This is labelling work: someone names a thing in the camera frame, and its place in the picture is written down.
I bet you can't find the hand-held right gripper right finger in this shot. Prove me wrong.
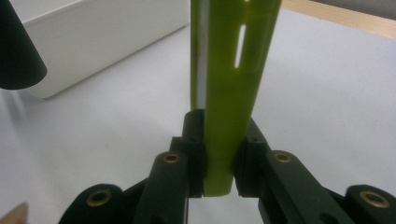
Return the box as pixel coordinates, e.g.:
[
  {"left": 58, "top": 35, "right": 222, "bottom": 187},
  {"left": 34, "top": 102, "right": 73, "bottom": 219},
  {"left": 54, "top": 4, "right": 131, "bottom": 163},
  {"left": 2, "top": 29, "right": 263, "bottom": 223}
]
[{"left": 233, "top": 118, "right": 272, "bottom": 199}]

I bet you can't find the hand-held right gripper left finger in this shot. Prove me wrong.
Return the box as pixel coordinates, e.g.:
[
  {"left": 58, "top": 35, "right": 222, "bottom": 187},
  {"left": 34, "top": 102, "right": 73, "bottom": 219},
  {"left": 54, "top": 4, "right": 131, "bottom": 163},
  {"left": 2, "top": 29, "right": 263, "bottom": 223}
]
[{"left": 169, "top": 108, "right": 206, "bottom": 199}]

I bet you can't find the white plastic storage box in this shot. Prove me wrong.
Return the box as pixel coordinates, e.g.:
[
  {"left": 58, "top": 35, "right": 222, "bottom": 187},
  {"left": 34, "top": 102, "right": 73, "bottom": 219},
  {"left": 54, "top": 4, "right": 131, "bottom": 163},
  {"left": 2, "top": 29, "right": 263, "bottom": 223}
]
[{"left": 8, "top": 0, "right": 191, "bottom": 100}]

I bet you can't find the white table cover sheet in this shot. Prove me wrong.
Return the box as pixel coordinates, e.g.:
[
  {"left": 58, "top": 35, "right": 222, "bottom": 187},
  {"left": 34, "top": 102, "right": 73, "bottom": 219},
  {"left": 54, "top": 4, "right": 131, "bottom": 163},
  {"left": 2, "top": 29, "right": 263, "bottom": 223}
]
[{"left": 0, "top": 7, "right": 396, "bottom": 224}]

